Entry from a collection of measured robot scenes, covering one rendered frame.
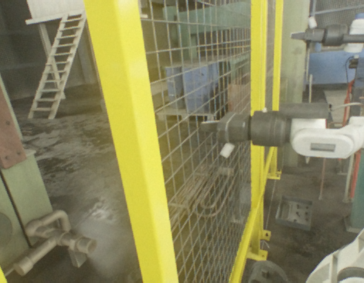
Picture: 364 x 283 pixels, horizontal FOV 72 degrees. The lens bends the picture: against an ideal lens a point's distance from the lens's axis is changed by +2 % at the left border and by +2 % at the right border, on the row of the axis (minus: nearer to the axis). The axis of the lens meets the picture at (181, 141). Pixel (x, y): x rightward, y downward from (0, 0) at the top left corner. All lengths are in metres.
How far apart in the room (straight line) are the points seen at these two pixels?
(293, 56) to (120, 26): 2.56
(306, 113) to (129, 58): 0.40
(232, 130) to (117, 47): 0.37
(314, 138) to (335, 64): 6.72
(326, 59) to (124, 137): 7.00
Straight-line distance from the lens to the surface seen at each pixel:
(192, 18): 11.67
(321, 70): 7.28
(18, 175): 2.30
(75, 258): 2.11
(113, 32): 0.34
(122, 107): 0.35
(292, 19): 2.82
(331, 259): 1.26
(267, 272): 1.58
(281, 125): 0.60
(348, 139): 0.59
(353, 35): 1.32
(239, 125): 0.61
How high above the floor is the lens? 1.42
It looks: 21 degrees down
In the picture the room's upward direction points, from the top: 6 degrees counter-clockwise
